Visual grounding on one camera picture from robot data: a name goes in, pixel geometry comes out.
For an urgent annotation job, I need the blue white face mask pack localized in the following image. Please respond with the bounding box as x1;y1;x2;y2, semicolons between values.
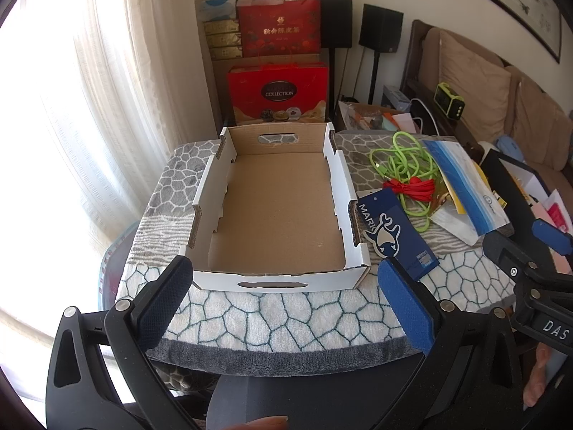
423;140;511;237

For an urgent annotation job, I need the black speaker stand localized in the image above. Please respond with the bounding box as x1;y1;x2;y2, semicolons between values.
368;51;381;108
329;48;337;121

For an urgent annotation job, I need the white cardboard tray box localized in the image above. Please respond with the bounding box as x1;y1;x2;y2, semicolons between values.
180;121;372;293

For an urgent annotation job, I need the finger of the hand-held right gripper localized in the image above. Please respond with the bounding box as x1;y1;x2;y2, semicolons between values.
532;219;573;278
482;230;553;319

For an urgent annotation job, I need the person's right hand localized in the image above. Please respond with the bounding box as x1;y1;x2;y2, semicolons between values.
525;345;565;413

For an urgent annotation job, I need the gold flat box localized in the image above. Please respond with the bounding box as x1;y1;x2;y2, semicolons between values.
207;32;242;48
204;19;241;35
210;46;243;61

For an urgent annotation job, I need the black open box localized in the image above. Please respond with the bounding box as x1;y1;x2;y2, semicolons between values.
479;148;551;234

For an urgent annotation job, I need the grey white patterned blanket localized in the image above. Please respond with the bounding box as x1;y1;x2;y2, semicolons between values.
115;132;515;377

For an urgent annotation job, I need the brown sofa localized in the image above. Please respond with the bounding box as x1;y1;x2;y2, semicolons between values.
400;20;573;171

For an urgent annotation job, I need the light blue tissue box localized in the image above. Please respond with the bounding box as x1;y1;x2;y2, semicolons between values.
200;0;238;22

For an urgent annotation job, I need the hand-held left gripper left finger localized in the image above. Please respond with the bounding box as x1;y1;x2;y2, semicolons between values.
46;255;211;430

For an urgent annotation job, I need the blue card with whale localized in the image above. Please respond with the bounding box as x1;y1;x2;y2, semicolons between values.
357;187;439;281

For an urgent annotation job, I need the neon green cable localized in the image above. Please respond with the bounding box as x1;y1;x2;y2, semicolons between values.
369;131;442;234

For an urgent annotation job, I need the open box of clutter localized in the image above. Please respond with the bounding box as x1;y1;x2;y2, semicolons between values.
338;101;422;133

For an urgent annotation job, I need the tan sofa cushion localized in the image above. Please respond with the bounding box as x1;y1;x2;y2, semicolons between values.
506;65;573;171
439;30;513;133

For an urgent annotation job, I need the white charging cable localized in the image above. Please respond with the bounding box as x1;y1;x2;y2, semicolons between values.
409;99;442;135

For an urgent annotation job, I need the person's left hand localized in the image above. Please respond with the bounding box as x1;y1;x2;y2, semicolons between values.
228;416;290;430

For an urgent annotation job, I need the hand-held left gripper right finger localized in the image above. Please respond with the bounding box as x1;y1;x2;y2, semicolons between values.
377;257;538;430

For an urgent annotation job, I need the plastic bag with papers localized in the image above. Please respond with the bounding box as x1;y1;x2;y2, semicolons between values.
96;224;135;310

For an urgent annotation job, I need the light blue plastic object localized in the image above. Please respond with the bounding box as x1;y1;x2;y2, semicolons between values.
497;134;526;162

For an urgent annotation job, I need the red Collection gift box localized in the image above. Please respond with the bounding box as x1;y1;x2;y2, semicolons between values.
227;63;329;126

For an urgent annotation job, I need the white curtain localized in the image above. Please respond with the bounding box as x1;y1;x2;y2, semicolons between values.
0;0;225;354

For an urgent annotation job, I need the green black portable radio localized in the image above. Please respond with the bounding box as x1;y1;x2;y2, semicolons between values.
433;83;466;119

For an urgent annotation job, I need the red cable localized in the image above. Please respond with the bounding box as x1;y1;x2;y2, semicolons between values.
382;177;437;202

